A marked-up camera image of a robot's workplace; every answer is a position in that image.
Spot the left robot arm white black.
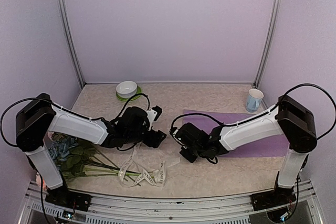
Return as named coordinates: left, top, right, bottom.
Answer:
left=16, top=93, right=166, bottom=206

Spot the front aluminium rail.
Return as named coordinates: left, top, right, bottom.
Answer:
left=16, top=180, right=326, bottom=223

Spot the green plate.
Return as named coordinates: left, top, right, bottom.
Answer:
left=115, top=86, right=142, bottom=102

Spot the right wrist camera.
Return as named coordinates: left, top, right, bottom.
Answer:
left=173, top=123, right=202, bottom=147

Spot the right aluminium frame post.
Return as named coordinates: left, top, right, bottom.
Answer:
left=253, top=0, right=281, bottom=88

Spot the blue hydrangea fake flower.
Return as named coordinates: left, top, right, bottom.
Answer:
left=48, top=136, right=78, bottom=168

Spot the cream printed ribbon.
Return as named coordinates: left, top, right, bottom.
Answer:
left=118, top=143, right=166, bottom=188

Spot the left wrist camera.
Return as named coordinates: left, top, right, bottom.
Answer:
left=147, top=105, right=162, bottom=122

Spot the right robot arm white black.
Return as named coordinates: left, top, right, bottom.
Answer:
left=171, top=95, right=317, bottom=205

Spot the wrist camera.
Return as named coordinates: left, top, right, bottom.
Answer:
left=173, top=123, right=202, bottom=147
left=147, top=105, right=162, bottom=122

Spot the aluminium frame post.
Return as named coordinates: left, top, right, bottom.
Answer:
left=253, top=0, right=281, bottom=88
left=57, top=0, right=86, bottom=89

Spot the left aluminium frame post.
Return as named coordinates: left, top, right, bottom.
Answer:
left=57, top=0, right=86, bottom=89

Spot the white blue paper cup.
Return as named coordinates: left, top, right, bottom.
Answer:
left=245, top=88, right=264, bottom=113

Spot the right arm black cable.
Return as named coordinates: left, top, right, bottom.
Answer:
left=278, top=83, right=333, bottom=141

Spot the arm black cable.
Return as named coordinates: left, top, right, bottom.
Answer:
left=278, top=83, right=333, bottom=141
left=0, top=97, right=53, bottom=153

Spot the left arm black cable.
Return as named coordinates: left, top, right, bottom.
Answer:
left=0, top=97, right=53, bottom=153

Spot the white ceramic bowl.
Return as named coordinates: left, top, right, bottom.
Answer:
left=115, top=81, right=138, bottom=99

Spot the purple wrapping paper sheet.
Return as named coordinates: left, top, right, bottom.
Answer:
left=182, top=112, right=289, bottom=157

